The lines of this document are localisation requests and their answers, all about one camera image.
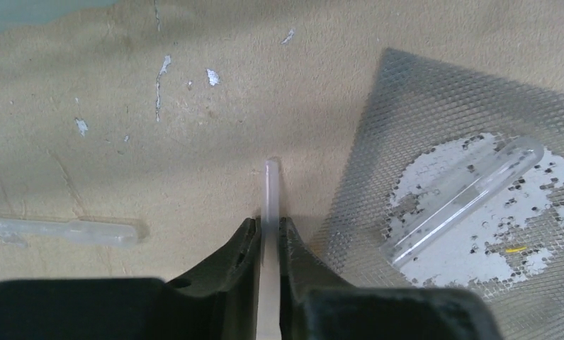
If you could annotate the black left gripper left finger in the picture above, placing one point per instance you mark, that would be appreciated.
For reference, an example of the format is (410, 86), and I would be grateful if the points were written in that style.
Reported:
(213, 300)

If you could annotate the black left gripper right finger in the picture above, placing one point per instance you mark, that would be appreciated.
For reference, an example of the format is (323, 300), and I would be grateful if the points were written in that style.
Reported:
(317, 303)

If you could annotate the glass stirring rod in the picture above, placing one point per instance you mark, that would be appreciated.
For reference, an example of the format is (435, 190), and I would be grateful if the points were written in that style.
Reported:
(269, 294)

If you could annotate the clear glass test tube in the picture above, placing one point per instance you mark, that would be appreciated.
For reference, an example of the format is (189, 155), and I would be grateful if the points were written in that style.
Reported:
(459, 193)

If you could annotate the teal plastic tub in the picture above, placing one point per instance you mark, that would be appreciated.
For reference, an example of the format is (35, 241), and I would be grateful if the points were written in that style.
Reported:
(14, 13)

